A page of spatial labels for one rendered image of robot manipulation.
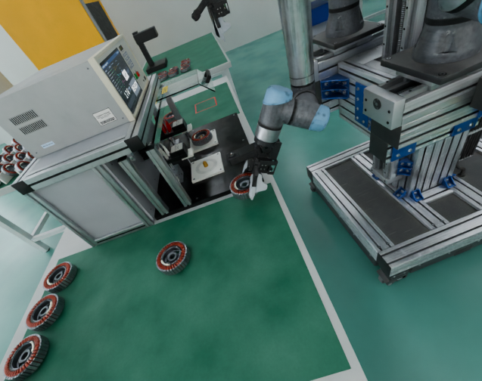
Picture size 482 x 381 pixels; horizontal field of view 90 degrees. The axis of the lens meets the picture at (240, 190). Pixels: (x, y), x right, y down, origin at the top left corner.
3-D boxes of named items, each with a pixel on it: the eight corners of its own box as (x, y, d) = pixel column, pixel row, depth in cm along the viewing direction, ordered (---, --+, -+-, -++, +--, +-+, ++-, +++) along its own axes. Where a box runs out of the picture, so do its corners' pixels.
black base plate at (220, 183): (237, 115, 144) (236, 112, 142) (264, 181, 96) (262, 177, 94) (165, 143, 147) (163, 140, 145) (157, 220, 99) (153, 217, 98)
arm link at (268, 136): (261, 129, 69) (254, 118, 75) (256, 144, 72) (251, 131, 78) (284, 132, 71) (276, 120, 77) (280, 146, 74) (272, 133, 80)
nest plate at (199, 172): (220, 153, 116) (219, 151, 115) (224, 171, 105) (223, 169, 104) (191, 164, 117) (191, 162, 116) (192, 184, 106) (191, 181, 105)
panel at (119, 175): (163, 139, 146) (135, 92, 126) (153, 218, 97) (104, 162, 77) (162, 140, 146) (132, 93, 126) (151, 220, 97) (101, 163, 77)
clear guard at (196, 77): (210, 76, 127) (206, 64, 123) (215, 91, 109) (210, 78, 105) (154, 99, 130) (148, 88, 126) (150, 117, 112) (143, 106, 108)
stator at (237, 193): (257, 174, 92) (254, 167, 89) (265, 193, 83) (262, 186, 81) (230, 184, 93) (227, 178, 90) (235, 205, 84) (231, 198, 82)
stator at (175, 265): (174, 242, 88) (169, 236, 85) (197, 251, 82) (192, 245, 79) (154, 269, 82) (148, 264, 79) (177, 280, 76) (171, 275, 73)
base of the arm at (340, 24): (349, 22, 110) (349, -5, 103) (371, 26, 99) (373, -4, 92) (319, 35, 110) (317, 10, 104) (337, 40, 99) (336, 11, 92)
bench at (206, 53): (228, 80, 414) (212, 31, 364) (251, 128, 276) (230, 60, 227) (170, 103, 422) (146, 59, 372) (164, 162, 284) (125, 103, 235)
